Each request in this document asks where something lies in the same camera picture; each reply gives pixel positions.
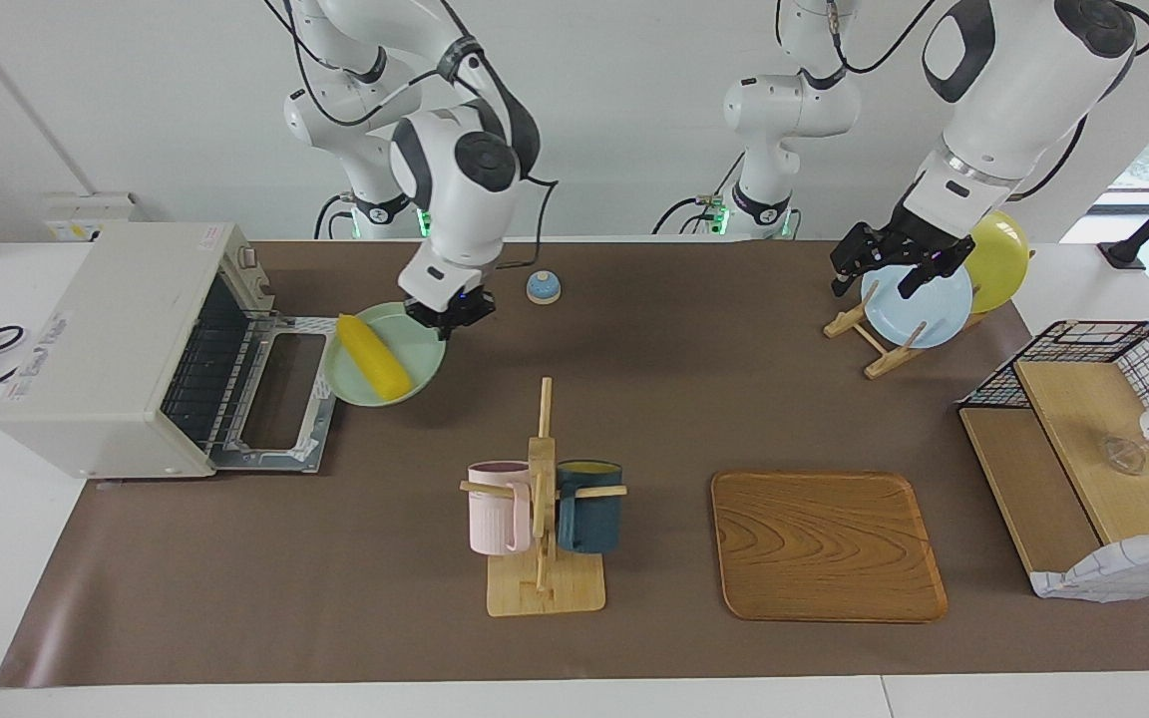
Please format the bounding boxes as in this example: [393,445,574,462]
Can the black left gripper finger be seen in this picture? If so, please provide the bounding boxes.
[896,260,944,300]
[830,224,878,298]

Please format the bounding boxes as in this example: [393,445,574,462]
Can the pale green plate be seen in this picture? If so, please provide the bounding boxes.
[323,302,448,408]

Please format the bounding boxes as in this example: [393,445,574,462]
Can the yellow corn cob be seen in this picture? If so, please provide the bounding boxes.
[336,313,414,403]

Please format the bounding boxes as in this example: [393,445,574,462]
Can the beige toaster oven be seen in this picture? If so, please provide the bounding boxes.
[0,221,339,481]

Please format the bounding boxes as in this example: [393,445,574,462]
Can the light blue plate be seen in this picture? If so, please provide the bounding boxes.
[860,261,975,350]

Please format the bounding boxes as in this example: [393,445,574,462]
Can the yellow plate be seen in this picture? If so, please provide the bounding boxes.
[963,208,1031,316]

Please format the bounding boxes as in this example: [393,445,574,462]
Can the wooden plate rack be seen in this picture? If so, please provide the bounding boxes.
[823,247,1036,381]

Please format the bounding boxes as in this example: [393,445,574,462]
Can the pink mug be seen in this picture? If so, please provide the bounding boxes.
[467,461,534,557]

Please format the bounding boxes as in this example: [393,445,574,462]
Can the dark teal mug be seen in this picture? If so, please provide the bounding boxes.
[556,460,625,556]

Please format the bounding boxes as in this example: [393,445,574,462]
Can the brown table mat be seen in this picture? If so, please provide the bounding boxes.
[0,239,1149,690]

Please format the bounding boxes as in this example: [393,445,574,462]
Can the small clear glass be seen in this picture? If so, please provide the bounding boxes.
[1102,433,1149,479]

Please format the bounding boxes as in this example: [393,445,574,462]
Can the wooden mug rack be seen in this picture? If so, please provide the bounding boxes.
[460,377,629,617]

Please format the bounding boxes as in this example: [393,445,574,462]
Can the brown wooden tray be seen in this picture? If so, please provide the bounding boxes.
[711,471,950,624]

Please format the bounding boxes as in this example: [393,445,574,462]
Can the white checked cloth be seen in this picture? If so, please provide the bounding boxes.
[1027,526,1149,604]

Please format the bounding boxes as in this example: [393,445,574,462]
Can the white socket box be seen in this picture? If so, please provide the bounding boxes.
[44,192,138,243]

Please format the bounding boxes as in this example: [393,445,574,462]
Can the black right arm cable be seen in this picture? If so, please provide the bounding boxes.
[265,0,562,272]

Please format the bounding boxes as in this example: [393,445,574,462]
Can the black base cable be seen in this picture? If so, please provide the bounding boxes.
[653,150,747,236]

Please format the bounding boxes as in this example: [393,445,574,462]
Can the wire and wood shelf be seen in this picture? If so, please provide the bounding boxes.
[956,319,1149,601]

